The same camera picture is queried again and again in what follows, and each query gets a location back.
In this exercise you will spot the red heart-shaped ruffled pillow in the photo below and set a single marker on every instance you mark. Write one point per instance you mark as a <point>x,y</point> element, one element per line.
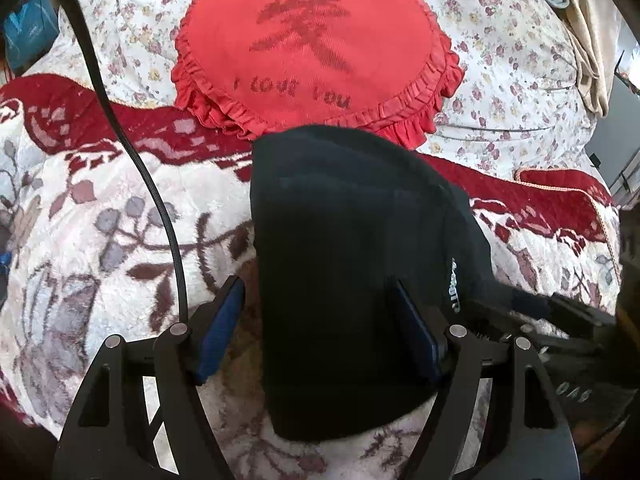
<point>251,67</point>

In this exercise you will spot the blue plastic bag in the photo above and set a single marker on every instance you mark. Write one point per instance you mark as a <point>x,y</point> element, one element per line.
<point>28,33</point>

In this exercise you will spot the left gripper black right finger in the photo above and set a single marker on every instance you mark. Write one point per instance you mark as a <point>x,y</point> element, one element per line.
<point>526,434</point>

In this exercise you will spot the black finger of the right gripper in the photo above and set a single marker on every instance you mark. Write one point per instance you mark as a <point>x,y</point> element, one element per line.
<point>545,309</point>

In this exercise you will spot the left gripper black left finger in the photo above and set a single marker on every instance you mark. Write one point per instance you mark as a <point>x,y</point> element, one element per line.
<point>137,413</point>

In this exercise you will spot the white floral quilt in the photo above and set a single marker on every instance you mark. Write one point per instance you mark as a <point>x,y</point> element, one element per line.
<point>491,84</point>

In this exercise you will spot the beige curtain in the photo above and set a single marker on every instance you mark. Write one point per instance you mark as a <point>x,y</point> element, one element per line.
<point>594,27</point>

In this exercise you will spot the black pants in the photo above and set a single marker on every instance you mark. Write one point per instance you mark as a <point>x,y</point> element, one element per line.
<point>356,240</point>

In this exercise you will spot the red and white fleece blanket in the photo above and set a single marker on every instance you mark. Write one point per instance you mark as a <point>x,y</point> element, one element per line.
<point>90,258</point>

